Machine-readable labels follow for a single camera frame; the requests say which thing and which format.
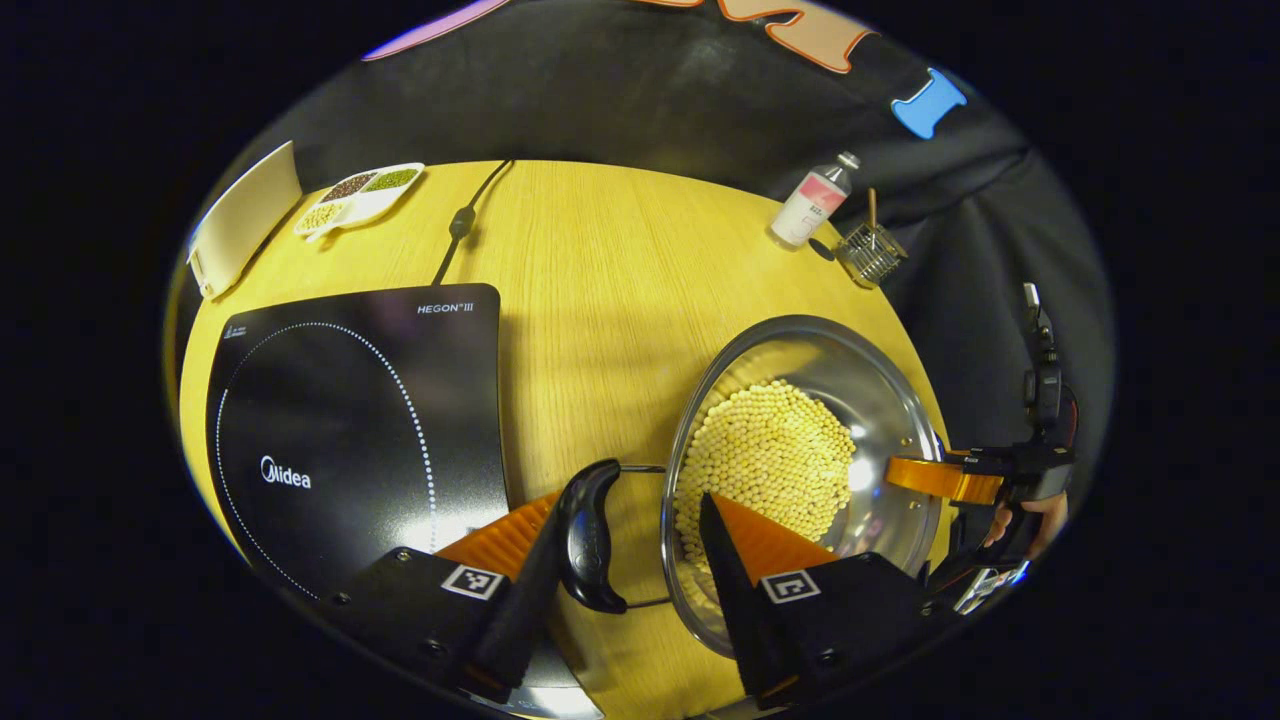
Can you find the black induction cooktop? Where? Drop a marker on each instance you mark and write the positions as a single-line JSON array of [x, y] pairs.
[[350, 420]]

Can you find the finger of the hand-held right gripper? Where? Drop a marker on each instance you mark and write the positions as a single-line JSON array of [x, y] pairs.
[[940, 478]]

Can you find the small bottle with pink label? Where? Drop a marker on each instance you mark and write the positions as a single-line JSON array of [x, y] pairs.
[[810, 200]]

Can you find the white toaster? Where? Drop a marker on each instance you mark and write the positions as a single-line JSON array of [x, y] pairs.
[[245, 215]]

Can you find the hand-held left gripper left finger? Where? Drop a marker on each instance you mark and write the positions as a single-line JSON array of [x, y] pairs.
[[525, 600]]

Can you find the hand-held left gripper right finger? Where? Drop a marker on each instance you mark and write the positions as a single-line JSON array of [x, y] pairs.
[[730, 590]]

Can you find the small black round cap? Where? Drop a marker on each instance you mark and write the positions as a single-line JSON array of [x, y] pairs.
[[822, 249]]

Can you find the pile of yellow soybeans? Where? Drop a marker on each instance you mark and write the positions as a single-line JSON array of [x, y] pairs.
[[770, 450]]

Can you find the white divided dish of beans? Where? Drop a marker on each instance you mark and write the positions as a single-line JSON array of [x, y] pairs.
[[360, 195]]

